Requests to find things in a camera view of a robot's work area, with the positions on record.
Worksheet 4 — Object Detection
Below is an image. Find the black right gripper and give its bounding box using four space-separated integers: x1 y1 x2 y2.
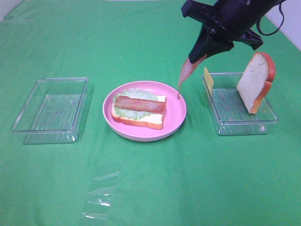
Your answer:
181 0 263 64

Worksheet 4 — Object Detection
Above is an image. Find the bacon strip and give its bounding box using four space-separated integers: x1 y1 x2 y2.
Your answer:
177 54 207 99
115 96 166 114

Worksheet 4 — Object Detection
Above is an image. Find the yellow cheese slice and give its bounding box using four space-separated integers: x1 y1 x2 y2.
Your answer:
204 67 214 96

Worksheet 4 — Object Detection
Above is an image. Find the green lettuce leaf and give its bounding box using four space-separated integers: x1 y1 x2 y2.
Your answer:
112 88 158 120

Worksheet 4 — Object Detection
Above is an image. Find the white bread slice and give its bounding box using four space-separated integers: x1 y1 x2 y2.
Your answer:
237 52 276 114
111 95 167 129

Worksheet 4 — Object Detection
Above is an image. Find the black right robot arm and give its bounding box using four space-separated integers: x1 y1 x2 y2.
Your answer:
181 0 281 63

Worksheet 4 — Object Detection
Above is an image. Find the pink round plate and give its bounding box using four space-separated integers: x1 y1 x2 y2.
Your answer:
103 81 187 142

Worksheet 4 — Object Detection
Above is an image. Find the right clear plastic tray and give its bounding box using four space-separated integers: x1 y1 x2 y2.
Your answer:
202 72 278 136

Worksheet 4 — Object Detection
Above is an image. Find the clear plastic tray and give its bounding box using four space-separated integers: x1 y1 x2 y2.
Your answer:
202 72 278 136
10 77 88 145

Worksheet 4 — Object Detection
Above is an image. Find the green tablecloth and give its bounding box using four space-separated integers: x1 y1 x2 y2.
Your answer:
0 0 301 226

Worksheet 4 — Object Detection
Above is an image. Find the left clear plastic tray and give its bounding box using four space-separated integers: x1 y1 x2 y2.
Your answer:
10 77 88 145

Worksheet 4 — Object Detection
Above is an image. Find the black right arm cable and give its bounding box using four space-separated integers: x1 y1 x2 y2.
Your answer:
256 0 286 36

